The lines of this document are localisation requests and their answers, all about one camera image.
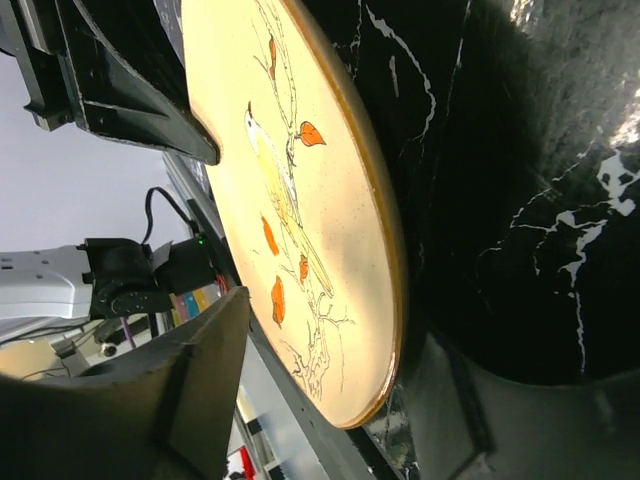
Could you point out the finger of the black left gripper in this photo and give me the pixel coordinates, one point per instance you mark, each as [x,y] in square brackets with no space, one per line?
[124,80]

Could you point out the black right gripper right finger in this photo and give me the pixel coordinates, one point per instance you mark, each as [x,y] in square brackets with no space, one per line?
[467,423]

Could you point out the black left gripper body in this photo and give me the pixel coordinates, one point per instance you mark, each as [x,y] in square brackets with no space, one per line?
[35,33]

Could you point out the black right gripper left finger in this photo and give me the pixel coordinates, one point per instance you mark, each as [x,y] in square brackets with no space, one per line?
[161,411]

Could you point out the yellow floral plate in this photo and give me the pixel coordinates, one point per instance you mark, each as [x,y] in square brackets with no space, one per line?
[304,197]

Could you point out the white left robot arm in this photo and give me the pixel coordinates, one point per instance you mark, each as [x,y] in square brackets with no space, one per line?
[49,292]

